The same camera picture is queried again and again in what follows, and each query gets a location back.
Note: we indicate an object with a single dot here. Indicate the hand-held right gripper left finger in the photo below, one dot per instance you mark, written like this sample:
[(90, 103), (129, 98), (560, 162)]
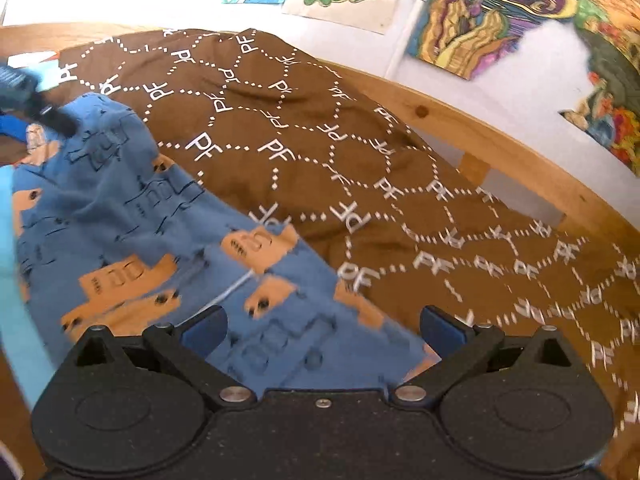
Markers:
[(202, 332)]

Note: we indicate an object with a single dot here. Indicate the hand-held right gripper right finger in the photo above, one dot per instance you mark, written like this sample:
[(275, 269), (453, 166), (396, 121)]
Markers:
[(442, 332)]

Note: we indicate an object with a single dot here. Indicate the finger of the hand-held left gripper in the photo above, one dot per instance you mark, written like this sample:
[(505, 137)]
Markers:
[(56, 120), (11, 126)]

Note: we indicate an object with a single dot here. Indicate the blue pants with orange cars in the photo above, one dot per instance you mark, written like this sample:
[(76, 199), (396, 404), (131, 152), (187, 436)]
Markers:
[(150, 200)]

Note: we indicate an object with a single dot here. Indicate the multicoloured bed sheet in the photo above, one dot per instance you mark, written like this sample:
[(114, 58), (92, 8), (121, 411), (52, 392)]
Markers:
[(15, 300)]

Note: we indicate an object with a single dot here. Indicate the brown patterned blanket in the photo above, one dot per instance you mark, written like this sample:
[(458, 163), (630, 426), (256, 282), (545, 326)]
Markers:
[(350, 125)]

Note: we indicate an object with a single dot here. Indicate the white wall pipe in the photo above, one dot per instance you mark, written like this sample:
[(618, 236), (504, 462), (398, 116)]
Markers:
[(407, 35)]

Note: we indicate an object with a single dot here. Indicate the swirl pattern wall poster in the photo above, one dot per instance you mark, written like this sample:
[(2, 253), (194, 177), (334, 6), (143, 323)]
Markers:
[(490, 15)]

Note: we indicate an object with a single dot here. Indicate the landscape wall poster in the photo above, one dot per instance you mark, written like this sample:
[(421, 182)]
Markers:
[(615, 60)]

